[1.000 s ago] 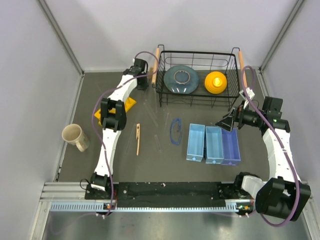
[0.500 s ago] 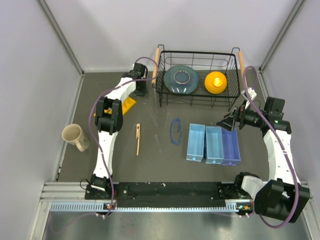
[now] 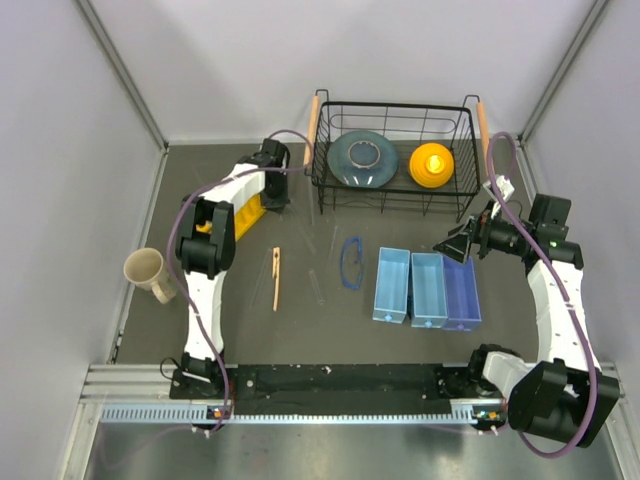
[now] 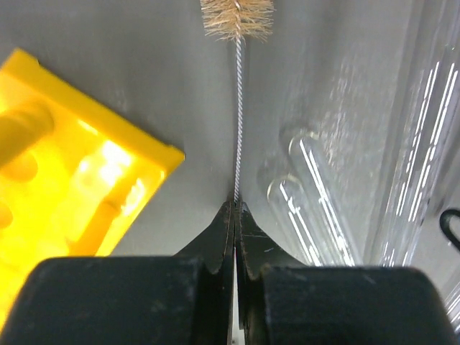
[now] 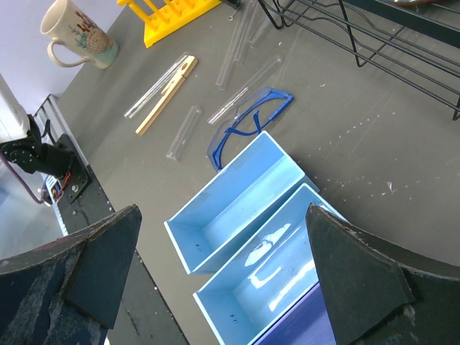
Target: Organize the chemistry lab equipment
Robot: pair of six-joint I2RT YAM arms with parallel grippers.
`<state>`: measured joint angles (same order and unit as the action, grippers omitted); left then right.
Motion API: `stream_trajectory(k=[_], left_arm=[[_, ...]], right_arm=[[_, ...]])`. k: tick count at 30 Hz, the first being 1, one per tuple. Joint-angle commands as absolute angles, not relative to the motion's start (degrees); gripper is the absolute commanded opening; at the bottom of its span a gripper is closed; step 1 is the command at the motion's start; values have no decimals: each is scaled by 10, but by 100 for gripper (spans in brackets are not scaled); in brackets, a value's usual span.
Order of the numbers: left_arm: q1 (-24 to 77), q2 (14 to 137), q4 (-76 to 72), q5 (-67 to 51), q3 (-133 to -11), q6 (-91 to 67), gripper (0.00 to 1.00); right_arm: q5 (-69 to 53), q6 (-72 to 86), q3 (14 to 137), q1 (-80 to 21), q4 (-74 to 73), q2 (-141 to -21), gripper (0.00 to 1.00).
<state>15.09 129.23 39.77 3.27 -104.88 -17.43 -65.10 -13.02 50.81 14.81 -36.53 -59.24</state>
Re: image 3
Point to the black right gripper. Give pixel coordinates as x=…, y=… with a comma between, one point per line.
x=458, y=241

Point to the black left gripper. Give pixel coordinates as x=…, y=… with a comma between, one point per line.
x=279, y=202

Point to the wooden test tube holder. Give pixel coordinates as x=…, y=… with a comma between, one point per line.
x=276, y=267

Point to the blue safety goggles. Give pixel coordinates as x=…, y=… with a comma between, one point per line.
x=351, y=263

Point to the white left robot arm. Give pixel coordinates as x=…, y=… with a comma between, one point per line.
x=204, y=242

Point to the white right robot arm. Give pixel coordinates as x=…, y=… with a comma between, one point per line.
x=565, y=396

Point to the yellow test tube rack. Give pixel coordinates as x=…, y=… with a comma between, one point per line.
x=222, y=222

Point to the glass test tube near goggles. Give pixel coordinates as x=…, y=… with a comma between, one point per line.
x=332, y=248

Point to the glass test tube beside clamp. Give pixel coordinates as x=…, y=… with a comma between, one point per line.
x=263, y=282

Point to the light blue middle bin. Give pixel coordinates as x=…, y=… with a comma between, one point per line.
x=428, y=300

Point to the light blue bin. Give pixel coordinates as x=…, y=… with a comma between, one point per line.
x=428, y=300
x=392, y=285

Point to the yellow ribbed bowl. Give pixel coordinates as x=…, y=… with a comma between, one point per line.
x=431, y=165

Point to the light blue left bin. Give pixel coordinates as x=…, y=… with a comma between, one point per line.
x=392, y=285

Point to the blue ceramic plate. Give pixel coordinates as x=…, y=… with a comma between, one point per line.
x=363, y=159

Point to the short glass test tube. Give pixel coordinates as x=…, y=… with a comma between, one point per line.
x=316, y=287

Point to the beige ceramic mug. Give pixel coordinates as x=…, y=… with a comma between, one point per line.
x=147, y=269

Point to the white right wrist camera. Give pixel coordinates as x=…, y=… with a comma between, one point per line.
x=505, y=191

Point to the black wire basket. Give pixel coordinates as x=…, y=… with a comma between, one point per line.
x=407, y=126

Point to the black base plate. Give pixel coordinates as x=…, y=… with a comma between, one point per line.
x=351, y=388

